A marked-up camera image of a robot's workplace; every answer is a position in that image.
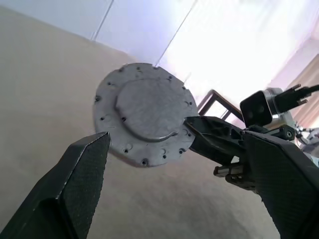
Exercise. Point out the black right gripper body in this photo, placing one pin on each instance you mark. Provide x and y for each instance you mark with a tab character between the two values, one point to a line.
234	178

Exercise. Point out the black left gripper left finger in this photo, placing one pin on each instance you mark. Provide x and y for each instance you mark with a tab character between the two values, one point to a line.
62	194

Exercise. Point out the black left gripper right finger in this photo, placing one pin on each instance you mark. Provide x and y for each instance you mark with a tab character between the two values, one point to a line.
286	186

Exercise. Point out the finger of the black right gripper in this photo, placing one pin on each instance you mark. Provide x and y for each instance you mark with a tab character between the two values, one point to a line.
214	129
216	154

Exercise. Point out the grey folding chair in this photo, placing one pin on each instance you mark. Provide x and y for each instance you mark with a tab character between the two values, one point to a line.
205	101

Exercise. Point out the silver round motor lid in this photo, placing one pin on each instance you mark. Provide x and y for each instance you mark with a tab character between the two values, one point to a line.
144	112

